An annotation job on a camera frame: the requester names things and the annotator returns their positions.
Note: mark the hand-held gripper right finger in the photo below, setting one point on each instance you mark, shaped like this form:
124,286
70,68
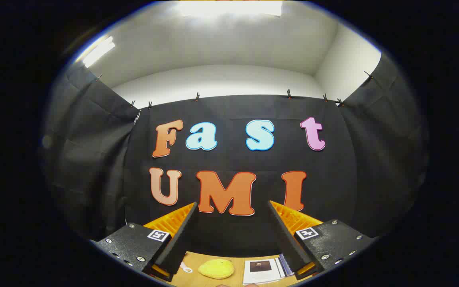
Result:
287,243

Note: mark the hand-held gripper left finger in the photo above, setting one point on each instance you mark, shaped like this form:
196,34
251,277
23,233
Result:
181,243

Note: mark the ceiling light panel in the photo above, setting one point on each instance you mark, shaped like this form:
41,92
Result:
99,52
229,8

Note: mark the white book with dark photo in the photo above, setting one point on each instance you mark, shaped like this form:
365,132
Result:
267,275

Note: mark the yellow bread plush toy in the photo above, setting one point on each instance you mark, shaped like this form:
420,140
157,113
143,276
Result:
215,269

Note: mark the blue cover book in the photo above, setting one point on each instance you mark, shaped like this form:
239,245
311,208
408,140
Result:
284,268

